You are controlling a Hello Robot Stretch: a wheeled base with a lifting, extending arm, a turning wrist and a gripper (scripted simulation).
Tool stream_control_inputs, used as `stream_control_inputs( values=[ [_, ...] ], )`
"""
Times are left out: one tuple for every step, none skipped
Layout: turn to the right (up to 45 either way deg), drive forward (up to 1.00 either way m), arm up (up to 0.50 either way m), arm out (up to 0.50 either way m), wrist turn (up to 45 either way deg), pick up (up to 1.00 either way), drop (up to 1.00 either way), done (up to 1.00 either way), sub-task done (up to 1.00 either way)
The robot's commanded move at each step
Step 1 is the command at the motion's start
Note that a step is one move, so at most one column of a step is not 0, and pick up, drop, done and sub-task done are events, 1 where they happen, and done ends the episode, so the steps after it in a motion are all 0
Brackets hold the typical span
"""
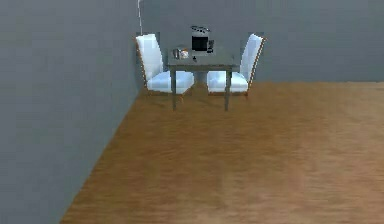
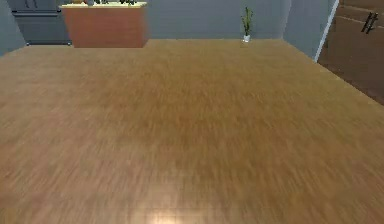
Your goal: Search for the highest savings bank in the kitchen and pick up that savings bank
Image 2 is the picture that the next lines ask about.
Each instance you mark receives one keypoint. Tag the grey fridge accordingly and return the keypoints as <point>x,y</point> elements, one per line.
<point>43,26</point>

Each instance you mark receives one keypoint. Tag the green plant in white pot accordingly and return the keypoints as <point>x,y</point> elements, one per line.
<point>246,25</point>

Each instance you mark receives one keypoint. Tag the orange kitchen counter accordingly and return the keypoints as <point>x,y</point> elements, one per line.
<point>105,28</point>

